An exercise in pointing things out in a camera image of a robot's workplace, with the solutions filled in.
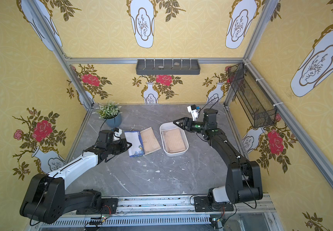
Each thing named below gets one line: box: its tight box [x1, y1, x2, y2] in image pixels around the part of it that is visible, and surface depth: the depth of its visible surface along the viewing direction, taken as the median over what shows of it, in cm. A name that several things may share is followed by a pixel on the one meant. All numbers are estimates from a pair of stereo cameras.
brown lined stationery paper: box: [161, 128, 186, 154], surface depth 99 cm
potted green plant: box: [91, 101, 123, 129], surface depth 97 cm
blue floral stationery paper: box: [124, 130, 146, 158], surface depth 94 cm
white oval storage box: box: [159, 121, 190, 157], surface depth 99 cm
